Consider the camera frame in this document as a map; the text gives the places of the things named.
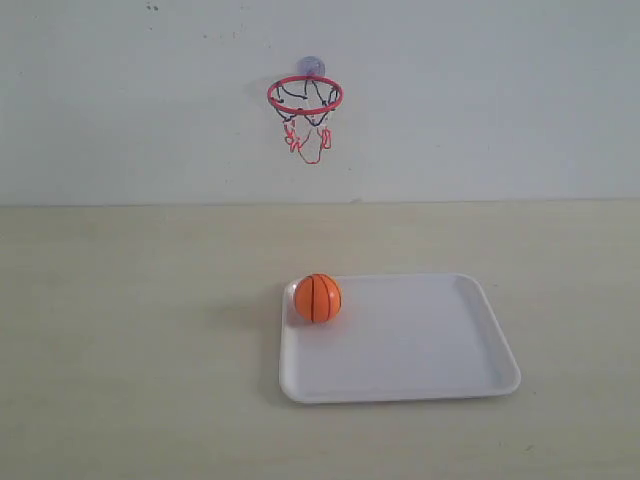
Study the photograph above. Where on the red mini basketball hoop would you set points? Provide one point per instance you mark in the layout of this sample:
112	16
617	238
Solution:
305	104

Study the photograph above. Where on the clear suction cup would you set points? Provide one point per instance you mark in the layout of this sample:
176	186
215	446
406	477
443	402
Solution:
311	66

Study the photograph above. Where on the small orange toy basketball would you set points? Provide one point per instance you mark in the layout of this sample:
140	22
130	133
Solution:
317	298

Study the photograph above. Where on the white plastic tray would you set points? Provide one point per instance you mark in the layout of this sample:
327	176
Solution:
398	337

